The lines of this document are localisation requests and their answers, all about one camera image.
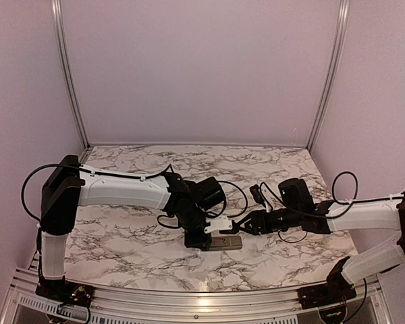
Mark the grey white remote control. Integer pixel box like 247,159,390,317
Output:
209,236,243,251

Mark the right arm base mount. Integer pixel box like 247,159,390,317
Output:
298,266,357,309

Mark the aluminium frame post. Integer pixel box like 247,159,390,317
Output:
51,0,90,151
306,0,350,153

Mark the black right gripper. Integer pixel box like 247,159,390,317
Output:
236,207,302,235

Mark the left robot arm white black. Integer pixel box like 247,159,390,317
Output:
38,155,225,300

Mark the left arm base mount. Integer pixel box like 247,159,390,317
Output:
36,277,94,307

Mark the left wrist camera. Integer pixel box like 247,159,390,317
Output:
204,217,236,234

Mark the right aluminium frame post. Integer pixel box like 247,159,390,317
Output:
306,0,350,153

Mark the front aluminium rail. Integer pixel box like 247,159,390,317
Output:
0,269,392,323

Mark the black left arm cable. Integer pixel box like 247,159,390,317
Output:
20,163,249,230

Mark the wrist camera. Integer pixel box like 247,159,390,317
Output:
249,184,265,206
204,217,236,234

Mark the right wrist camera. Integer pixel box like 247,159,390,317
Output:
249,184,265,206

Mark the left aluminium frame post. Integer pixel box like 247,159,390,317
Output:
51,0,90,151

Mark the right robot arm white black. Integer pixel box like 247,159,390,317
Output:
232,178,405,302

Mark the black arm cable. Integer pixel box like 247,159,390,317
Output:
259,171,405,244
20,163,249,230

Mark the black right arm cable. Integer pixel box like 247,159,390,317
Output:
259,171,405,244

